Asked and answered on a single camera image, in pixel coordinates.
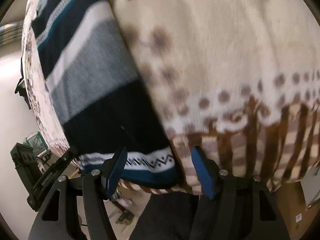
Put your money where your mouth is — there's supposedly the navy striped knit sweater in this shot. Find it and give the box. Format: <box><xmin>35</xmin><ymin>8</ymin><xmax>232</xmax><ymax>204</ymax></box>
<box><xmin>31</xmin><ymin>0</ymin><xmax>183</xmax><ymax>189</ymax></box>

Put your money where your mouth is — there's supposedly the black device on floor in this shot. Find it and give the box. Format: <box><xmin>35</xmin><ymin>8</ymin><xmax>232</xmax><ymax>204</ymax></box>
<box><xmin>10</xmin><ymin>142</ymin><xmax>52</xmax><ymax>193</ymax></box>

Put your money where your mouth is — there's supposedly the floral cream bed blanket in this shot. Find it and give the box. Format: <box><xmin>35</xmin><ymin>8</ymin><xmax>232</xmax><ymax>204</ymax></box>
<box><xmin>22</xmin><ymin>0</ymin><xmax>319</xmax><ymax>194</ymax></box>

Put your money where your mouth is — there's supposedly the cardboard box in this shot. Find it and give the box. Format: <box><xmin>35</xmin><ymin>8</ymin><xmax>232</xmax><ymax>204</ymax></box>
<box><xmin>274</xmin><ymin>182</ymin><xmax>310</xmax><ymax>239</ymax></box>

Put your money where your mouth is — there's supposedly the green plaid curtain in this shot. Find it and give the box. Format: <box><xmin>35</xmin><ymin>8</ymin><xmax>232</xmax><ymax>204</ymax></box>
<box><xmin>0</xmin><ymin>21</ymin><xmax>23</xmax><ymax>47</ymax></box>

